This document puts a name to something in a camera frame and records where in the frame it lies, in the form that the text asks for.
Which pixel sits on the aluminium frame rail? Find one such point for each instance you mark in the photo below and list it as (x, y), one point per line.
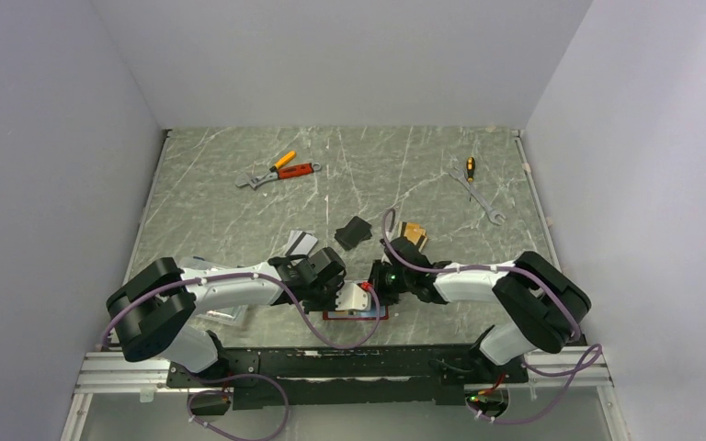
(108, 372)

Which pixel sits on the red leather card holder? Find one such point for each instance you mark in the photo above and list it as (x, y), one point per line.
(352, 315)

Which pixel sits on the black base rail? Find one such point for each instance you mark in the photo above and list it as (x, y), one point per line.
(269, 376)

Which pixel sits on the silver credit card stack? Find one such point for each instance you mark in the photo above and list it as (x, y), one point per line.
(300, 242)

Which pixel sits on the orange black screwdriver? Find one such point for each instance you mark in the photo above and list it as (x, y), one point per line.
(470, 167)

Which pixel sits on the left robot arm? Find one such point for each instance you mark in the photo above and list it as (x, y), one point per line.
(150, 313)

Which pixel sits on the red handled adjustable wrench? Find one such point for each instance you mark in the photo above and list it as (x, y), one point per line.
(286, 172)

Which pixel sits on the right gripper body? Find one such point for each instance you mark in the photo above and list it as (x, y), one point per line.
(387, 283)

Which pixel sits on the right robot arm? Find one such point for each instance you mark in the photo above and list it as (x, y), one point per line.
(545, 308)

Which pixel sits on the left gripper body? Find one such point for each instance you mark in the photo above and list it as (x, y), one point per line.
(323, 296)

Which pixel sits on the clear plastic screw box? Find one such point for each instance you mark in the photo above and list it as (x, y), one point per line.
(235, 315)

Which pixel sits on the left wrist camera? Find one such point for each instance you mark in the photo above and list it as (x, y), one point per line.
(352, 297)

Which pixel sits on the silver open end wrench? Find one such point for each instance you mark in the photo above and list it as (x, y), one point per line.
(493, 215)

